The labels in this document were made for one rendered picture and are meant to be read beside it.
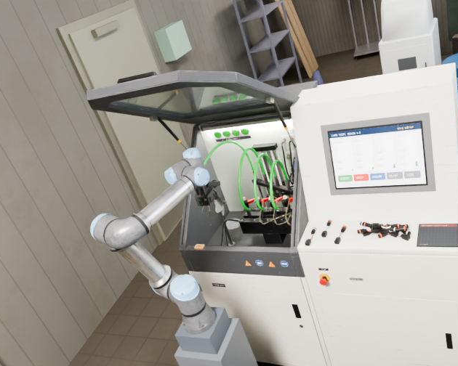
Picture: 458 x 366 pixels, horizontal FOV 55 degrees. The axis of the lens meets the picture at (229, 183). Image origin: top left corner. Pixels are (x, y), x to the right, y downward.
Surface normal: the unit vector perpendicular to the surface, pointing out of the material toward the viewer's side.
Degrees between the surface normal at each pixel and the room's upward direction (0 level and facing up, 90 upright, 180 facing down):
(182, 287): 8
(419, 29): 71
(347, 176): 76
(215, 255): 90
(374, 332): 90
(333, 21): 90
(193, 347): 90
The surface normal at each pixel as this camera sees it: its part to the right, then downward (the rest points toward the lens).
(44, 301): 0.89, -0.08
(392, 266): -0.39, 0.53
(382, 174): -0.45, 0.31
